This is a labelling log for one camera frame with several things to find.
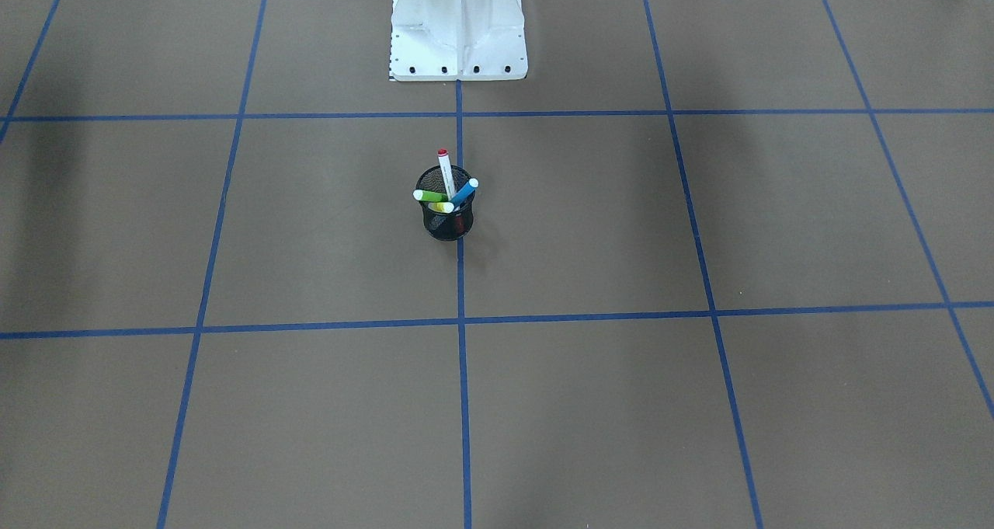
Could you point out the black mesh pen holder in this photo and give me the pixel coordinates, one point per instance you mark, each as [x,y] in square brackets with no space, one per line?
[447,227]

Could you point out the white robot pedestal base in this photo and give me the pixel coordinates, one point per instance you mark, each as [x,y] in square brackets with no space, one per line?
[457,40]

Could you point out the blue highlighter pen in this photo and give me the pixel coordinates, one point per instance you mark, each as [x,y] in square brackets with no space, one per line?
[463,194]

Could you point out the red capped white marker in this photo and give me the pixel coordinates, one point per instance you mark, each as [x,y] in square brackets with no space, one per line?
[446,171]

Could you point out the yellow highlighter pen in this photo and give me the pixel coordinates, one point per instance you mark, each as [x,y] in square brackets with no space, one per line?
[441,207]

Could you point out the green highlighter pen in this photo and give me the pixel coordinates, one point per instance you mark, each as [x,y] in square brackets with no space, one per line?
[430,196]

